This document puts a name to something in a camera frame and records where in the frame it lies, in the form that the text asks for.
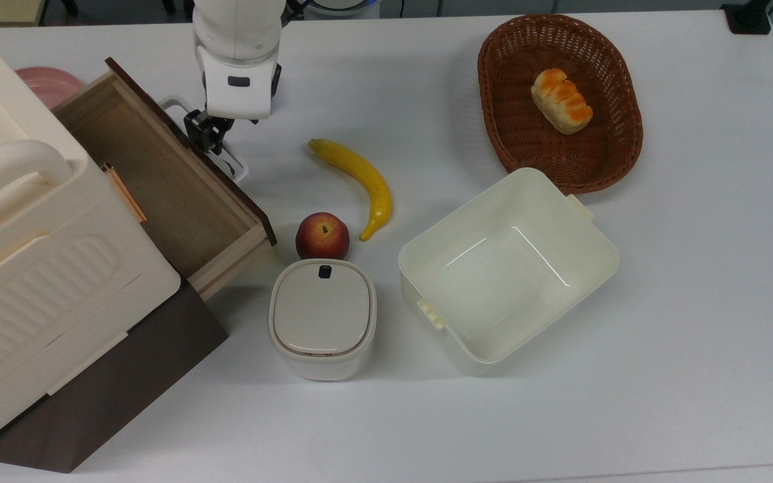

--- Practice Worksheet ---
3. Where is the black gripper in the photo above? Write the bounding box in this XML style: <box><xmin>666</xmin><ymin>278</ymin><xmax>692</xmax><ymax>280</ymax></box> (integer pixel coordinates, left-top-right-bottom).
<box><xmin>184</xmin><ymin>111</ymin><xmax>240</xmax><ymax>178</ymax></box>

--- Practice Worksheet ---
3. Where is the brown drawer with white handle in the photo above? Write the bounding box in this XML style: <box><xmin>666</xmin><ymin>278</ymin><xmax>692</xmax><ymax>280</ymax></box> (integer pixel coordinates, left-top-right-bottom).
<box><xmin>51</xmin><ymin>57</ymin><xmax>278</xmax><ymax>303</ymax></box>

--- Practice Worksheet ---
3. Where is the dark brown drawer cabinet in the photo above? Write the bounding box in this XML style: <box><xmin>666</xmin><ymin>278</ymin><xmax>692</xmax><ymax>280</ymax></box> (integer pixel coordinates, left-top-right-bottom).
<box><xmin>0</xmin><ymin>278</ymin><xmax>229</xmax><ymax>474</ymax></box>

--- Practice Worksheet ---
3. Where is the red apple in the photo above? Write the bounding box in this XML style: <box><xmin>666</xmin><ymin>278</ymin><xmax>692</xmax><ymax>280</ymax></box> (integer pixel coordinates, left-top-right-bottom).
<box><xmin>295</xmin><ymin>212</ymin><xmax>351</xmax><ymax>261</ymax></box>

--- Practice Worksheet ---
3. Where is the yellow banana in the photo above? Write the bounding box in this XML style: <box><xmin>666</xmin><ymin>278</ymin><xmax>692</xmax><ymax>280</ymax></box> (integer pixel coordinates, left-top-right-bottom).
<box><xmin>308</xmin><ymin>138</ymin><xmax>394</xmax><ymax>242</ymax></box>

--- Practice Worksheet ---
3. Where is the small beige lidded trash can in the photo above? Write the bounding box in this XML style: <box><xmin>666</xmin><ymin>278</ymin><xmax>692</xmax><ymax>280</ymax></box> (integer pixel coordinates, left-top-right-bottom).
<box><xmin>267</xmin><ymin>258</ymin><xmax>378</xmax><ymax>382</ymax></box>

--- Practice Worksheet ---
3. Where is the pink plastic plate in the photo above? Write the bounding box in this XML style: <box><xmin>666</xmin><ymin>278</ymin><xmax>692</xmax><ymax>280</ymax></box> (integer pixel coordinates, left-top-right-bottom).
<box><xmin>15</xmin><ymin>66</ymin><xmax>85</xmax><ymax>110</ymax></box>

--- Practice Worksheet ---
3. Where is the white round object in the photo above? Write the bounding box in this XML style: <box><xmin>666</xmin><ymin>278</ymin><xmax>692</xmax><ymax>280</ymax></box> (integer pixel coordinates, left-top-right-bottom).
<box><xmin>303</xmin><ymin>0</ymin><xmax>382</xmax><ymax>19</ymax></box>

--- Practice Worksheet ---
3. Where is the cream plastic storage box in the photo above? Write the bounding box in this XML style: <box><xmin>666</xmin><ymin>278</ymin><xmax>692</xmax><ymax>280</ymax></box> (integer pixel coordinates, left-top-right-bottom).
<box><xmin>0</xmin><ymin>10</ymin><xmax>183</xmax><ymax>440</ymax></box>

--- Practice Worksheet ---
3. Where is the brown wicker basket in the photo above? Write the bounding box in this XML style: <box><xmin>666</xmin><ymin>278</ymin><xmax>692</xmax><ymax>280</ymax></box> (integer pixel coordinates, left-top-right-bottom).
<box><xmin>477</xmin><ymin>14</ymin><xmax>644</xmax><ymax>195</ymax></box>

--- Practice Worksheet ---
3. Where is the white square plastic bin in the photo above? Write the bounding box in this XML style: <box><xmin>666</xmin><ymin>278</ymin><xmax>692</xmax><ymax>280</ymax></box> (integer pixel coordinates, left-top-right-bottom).
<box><xmin>398</xmin><ymin>167</ymin><xmax>621</xmax><ymax>376</ymax></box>

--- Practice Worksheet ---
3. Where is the orange glazed bread loaf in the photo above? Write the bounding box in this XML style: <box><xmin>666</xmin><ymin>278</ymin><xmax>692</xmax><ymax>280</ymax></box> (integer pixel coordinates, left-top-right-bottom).
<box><xmin>530</xmin><ymin>68</ymin><xmax>594</xmax><ymax>136</ymax></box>

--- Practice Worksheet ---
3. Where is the black pole with clamp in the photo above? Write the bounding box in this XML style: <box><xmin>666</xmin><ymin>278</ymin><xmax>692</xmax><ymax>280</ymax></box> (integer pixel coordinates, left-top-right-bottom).
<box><xmin>721</xmin><ymin>0</ymin><xmax>773</xmax><ymax>36</ymax></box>

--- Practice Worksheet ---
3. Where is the orange door handle strip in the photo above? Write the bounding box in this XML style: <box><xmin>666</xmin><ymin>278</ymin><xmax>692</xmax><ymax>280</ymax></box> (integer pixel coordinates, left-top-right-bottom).
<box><xmin>101</xmin><ymin>162</ymin><xmax>148</xmax><ymax>224</ymax></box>

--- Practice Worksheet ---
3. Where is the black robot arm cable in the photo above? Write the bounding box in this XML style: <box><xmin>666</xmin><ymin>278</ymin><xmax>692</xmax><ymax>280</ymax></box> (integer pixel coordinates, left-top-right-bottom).
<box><xmin>281</xmin><ymin>0</ymin><xmax>313</xmax><ymax>28</ymax></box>

